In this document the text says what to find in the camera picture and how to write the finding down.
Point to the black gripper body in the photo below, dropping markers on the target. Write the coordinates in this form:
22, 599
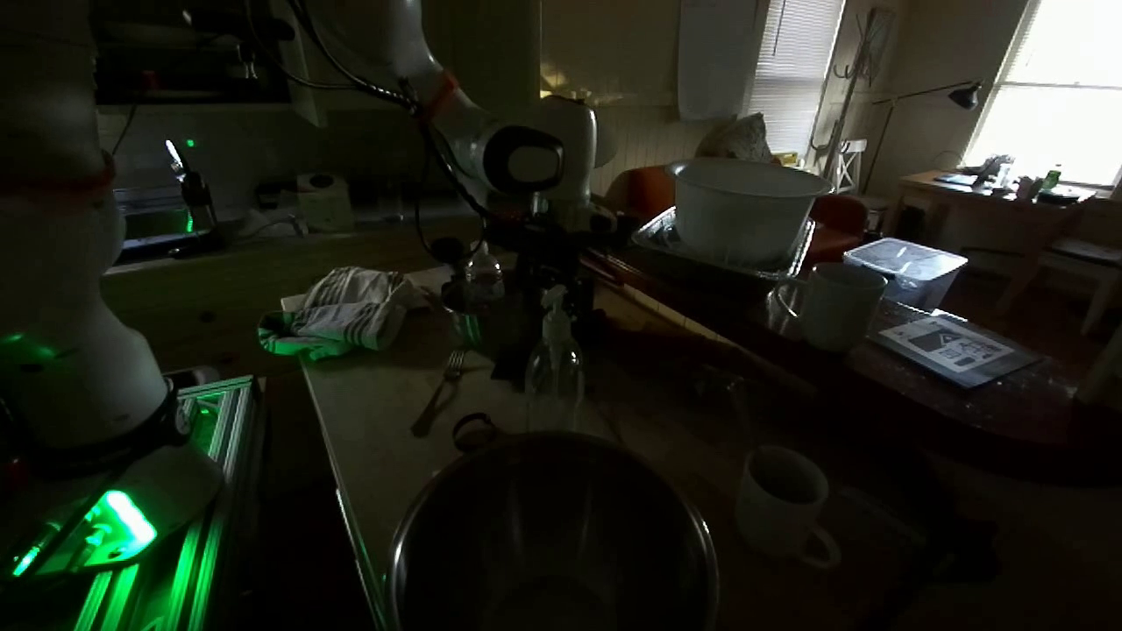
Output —
541, 249

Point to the clear plastic bottle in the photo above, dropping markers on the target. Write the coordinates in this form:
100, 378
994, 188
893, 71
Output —
480, 278

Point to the steel mixing bowl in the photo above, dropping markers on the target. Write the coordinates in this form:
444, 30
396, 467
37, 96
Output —
466, 327
554, 536

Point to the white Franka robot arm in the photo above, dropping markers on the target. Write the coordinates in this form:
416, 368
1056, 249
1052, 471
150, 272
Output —
71, 327

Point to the clear pump soap dispenser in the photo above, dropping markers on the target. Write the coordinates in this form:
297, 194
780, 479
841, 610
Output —
557, 373

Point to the small black stand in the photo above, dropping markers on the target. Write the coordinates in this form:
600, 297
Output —
445, 249

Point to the orange round item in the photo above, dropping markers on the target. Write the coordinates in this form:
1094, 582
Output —
639, 194

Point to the metal spoon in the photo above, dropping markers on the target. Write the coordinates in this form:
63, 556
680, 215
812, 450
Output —
438, 397

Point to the white striped kitchen towel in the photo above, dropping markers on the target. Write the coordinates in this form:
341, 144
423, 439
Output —
343, 307

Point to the large white tub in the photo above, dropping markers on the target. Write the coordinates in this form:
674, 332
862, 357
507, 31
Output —
749, 215

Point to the white countertop appliance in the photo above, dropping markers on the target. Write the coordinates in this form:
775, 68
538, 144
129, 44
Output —
320, 196

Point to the tall white mug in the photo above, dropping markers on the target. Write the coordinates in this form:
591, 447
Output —
835, 307

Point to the small white mug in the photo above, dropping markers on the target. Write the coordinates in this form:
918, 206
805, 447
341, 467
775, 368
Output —
780, 495

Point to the red round item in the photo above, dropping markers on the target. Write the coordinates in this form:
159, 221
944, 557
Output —
841, 215

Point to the bright window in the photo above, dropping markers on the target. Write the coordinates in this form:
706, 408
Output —
801, 48
1056, 90

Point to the clear plastic lidded container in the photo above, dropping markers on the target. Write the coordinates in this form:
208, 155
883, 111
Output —
904, 269

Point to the printed booklet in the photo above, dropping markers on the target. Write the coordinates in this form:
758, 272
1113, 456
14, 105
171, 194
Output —
950, 347

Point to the desk lamp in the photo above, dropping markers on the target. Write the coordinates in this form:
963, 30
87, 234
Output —
964, 91

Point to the wooden desk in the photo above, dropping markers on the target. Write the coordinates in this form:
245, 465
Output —
994, 196

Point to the wooden chair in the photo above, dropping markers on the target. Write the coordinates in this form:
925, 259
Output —
1071, 265

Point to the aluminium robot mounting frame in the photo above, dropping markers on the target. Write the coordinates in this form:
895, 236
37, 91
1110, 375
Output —
214, 423

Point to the black camera with green light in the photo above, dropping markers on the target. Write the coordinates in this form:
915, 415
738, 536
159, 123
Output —
187, 188

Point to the dark wall shelf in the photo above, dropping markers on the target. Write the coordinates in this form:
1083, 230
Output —
187, 54

